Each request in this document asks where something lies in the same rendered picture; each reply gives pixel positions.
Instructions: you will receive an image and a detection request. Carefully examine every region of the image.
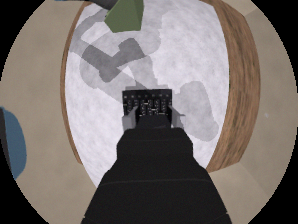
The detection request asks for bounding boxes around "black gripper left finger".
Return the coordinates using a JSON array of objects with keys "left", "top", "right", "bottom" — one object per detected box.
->
[{"left": 122, "top": 106, "right": 140, "bottom": 132}]

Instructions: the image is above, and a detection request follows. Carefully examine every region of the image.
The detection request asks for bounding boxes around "black lighting desk with faders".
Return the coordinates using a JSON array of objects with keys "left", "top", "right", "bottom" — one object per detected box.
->
[{"left": 122, "top": 89, "right": 172, "bottom": 129}]

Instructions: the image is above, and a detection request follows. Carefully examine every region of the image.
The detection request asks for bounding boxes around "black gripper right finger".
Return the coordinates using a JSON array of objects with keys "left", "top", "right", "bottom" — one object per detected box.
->
[{"left": 167, "top": 106, "right": 186, "bottom": 131}]

